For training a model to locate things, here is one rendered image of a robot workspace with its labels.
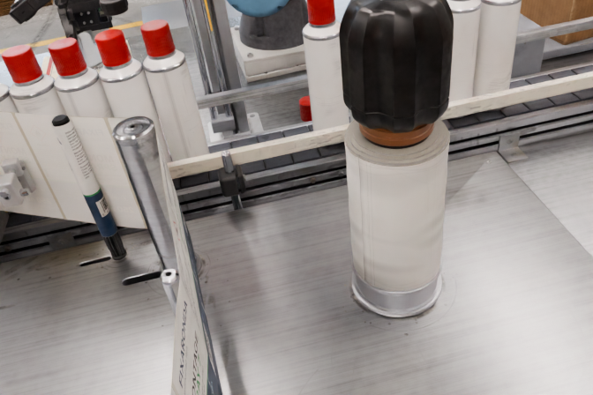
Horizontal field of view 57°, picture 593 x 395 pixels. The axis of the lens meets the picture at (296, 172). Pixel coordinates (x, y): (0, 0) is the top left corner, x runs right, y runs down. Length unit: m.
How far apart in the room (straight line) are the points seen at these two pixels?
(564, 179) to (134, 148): 0.56
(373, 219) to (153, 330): 0.25
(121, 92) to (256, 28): 0.45
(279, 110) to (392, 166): 0.55
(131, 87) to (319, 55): 0.23
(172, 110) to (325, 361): 0.35
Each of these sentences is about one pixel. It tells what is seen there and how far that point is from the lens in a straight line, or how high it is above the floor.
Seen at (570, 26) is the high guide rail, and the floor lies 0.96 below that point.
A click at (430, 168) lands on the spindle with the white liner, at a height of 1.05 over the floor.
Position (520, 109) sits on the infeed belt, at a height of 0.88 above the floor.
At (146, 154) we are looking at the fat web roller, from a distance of 0.51.
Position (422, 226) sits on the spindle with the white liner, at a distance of 0.47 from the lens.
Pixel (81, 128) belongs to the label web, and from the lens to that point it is 0.57.
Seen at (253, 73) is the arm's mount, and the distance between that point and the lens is 1.05.
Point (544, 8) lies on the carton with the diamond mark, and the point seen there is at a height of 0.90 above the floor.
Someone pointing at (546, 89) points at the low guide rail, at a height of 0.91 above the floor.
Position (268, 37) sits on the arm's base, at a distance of 1.06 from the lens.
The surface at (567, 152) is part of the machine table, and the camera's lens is 0.86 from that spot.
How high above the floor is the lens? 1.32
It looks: 37 degrees down
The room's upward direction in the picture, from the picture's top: 8 degrees counter-clockwise
